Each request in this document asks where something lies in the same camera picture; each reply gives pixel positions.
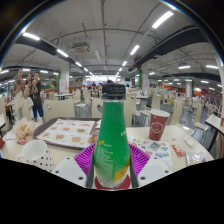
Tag red sauce packet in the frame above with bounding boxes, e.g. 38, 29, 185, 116
170, 143, 186, 158

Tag far beige chairs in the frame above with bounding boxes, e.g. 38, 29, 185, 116
48, 87, 208, 128

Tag red paper cup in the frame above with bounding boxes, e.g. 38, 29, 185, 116
148, 109, 171, 142

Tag white paper receipt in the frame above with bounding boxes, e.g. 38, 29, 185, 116
2, 131, 17, 141

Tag white sauce packet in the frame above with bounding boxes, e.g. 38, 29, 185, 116
183, 136, 196, 148

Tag brown food tray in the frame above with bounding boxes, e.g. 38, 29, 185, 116
32, 117, 102, 150

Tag colourful sticker sheet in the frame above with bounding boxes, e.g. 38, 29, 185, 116
127, 135, 173, 168

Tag beige chair round hole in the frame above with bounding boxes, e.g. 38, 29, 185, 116
90, 97, 138, 128
43, 98, 76, 123

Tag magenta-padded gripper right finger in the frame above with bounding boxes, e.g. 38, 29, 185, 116
128, 143, 174, 189

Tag ceiling lights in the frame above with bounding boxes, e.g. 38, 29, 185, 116
0, 9, 221, 88

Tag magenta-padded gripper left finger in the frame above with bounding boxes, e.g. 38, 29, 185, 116
53, 143, 98, 189

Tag green drink bottle black cap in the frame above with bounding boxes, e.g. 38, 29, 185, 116
92, 83, 132, 190

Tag beige table black leg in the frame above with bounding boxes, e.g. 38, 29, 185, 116
204, 113, 224, 154

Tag clear plastic packet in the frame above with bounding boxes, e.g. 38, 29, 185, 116
185, 150, 208, 167

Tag ceiling air conditioner unit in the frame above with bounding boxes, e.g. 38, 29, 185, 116
71, 41, 91, 55

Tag white dotted mug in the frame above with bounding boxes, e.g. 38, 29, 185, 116
17, 139, 55, 173

